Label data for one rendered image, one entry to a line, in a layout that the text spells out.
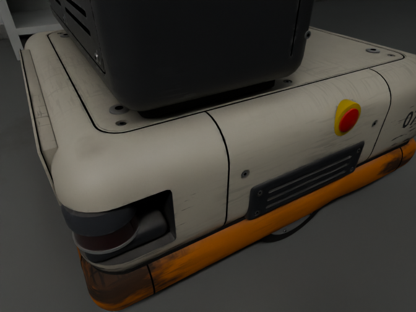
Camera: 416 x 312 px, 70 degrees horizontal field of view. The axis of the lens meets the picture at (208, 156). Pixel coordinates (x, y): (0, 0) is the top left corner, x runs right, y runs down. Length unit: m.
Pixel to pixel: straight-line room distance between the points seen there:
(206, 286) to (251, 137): 0.27
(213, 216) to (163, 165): 0.11
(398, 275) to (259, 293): 0.24
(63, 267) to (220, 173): 0.35
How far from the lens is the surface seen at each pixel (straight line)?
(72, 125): 0.37
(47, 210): 0.69
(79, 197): 0.31
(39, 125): 0.40
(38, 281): 0.59
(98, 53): 0.33
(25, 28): 1.66
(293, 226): 0.56
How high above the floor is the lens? 0.44
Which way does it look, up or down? 36 degrees down
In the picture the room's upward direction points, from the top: straight up
